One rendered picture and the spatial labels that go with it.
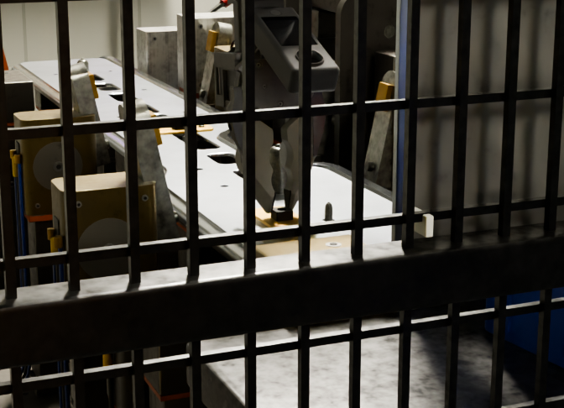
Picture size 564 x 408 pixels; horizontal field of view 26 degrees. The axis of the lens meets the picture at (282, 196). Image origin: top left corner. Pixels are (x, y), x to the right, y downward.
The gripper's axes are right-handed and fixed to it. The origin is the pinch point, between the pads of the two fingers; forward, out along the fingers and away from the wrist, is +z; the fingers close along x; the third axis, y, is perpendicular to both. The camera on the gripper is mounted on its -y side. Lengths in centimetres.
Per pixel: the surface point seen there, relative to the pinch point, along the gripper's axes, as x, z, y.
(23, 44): -36, -8, 319
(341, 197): -9.6, 1.8, 7.3
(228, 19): -23, -16, 74
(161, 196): 10.6, -0.9, 3.6
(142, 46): -17, -12, 104
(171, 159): 1.1, -0.7, 31.0
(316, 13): -20.5, -16.7, 36.2
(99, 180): 15.8, -2.6, 5.8
